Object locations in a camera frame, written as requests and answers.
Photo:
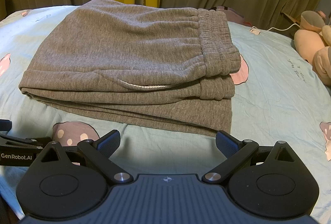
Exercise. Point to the pink plush toy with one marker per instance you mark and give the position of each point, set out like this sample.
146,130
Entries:
312,42

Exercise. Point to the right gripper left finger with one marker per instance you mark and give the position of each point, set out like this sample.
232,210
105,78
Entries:
72,180

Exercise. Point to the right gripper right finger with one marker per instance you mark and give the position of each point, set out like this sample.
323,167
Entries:
267,181

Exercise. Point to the grey sweatpants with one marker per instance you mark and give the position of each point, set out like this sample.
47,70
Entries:
162,68

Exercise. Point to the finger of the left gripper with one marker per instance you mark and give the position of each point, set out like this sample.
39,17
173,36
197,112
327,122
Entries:
5,126

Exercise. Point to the dark bedside object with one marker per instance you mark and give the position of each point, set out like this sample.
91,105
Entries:
232,15

